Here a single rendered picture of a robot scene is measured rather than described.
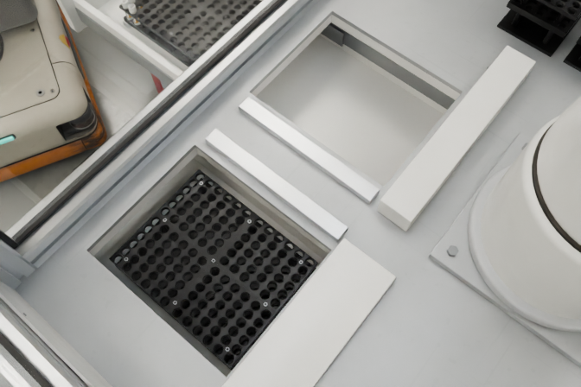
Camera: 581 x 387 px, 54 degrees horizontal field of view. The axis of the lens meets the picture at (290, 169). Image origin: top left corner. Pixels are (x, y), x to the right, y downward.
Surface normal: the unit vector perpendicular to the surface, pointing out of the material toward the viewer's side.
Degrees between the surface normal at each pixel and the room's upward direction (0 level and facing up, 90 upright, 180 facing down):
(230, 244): 0
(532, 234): 90
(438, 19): 0
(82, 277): 0
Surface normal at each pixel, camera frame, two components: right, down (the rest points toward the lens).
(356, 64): 0.00, -0.44
